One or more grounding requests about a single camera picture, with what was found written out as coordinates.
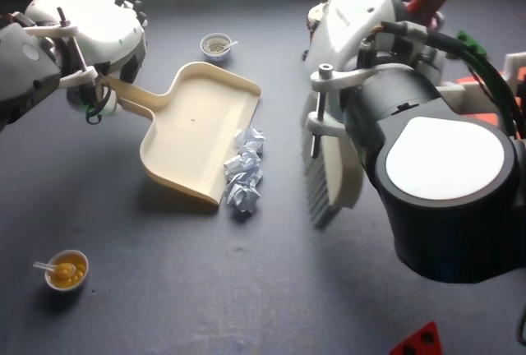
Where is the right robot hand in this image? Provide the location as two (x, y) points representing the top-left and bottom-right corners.
(303, 0), (449, 85)

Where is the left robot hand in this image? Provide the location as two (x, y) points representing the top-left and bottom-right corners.
(23, 0), (149, 125)

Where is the cream plastic dustpan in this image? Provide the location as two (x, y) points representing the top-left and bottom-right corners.
(104, 61), (263, 214)

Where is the white paper ball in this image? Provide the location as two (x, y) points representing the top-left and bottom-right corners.
(224, 180), (262, 213)
(223, 150), (264, 186)
(233, 124), (267, 154)

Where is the cream brush with red handle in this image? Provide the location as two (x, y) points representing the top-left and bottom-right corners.
(302, 0), (453, 228)

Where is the toy cupcake with red hearts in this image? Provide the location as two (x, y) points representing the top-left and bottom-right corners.
(304, 0), (330, 42)

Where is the small blue-white bowl with spoon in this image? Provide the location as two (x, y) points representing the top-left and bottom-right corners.
(199, 33), (239, 64)

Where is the green triangle block with holes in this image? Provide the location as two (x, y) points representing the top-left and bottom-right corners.
(455, 30), (488, 58)

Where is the small bowl of yellow food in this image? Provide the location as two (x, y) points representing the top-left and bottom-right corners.
(32, 249), (90, 293)

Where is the grey table cloth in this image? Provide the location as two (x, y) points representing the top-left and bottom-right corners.
(0, 0), (526, 355)

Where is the red triangle block with holes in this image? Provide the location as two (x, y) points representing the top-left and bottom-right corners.
(388, 320), (445, 355)

